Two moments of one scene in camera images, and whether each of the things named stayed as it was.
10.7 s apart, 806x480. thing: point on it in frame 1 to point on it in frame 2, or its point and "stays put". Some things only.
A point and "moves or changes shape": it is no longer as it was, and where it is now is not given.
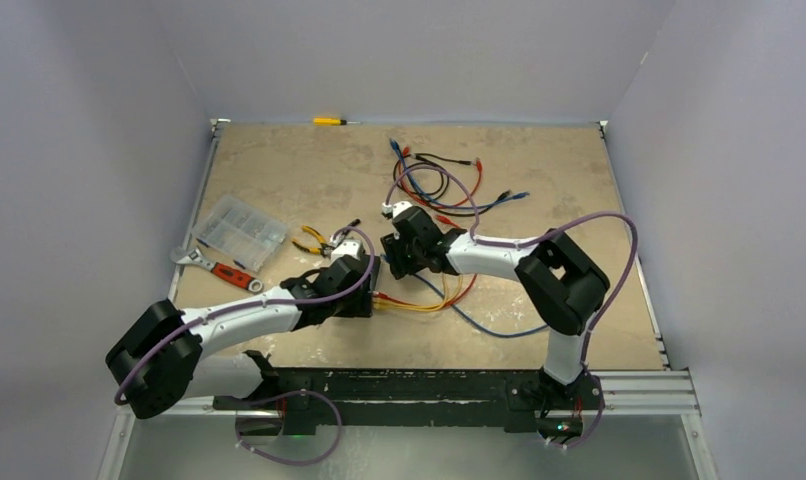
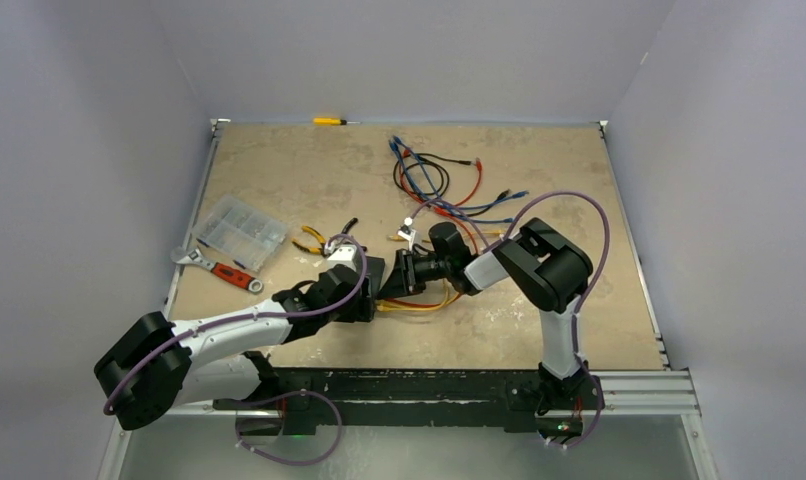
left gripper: (359, 305) stays put
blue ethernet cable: (470, 324) moves or changes shape
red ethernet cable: (381, 295) stays put
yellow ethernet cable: (380, 303) stays put
